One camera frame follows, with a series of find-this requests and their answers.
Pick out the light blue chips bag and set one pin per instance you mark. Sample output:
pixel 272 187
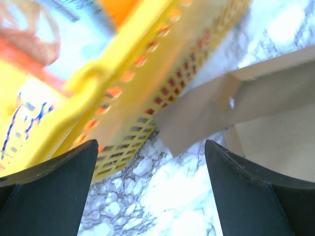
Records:
pixel 55 36

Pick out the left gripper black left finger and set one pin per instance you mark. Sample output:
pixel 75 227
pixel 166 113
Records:
pixel 48 199

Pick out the orange gummy candy bag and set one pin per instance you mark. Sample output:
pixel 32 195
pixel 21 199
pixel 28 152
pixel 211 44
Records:
pixel 118 10

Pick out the yellow plastic shopping basket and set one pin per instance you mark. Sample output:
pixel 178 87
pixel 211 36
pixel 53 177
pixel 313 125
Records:
pixel 151 58

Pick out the brown cardboard box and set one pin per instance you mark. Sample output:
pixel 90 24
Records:
pixel 266 112

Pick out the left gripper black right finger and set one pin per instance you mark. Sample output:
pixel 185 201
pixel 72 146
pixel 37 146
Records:
pixel 252 200

